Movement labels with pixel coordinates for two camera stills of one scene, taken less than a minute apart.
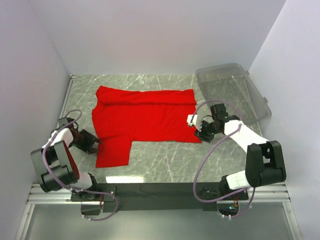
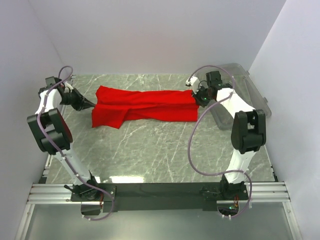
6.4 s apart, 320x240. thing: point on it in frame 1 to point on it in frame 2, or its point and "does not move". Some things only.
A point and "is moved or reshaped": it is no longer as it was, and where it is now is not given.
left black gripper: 91,140 to 82,103
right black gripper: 200,133 to 196,96
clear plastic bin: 231,85 does not move
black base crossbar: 158,197 does not move
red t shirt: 121,115 is moved or reshaped
